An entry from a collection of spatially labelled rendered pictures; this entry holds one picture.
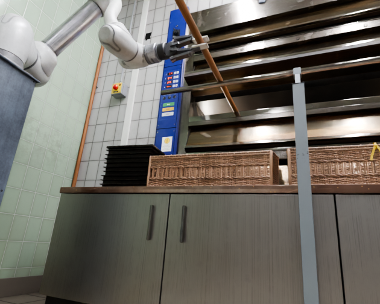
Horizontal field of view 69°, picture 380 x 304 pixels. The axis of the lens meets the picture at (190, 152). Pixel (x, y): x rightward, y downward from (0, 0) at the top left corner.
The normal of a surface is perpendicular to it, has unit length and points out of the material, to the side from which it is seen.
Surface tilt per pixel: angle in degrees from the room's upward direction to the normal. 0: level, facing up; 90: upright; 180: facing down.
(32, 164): 90
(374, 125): 70
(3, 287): 90
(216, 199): 90
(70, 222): 90
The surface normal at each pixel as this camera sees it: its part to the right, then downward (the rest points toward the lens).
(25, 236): 0.93, -0.06
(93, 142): -0.37, -0.32
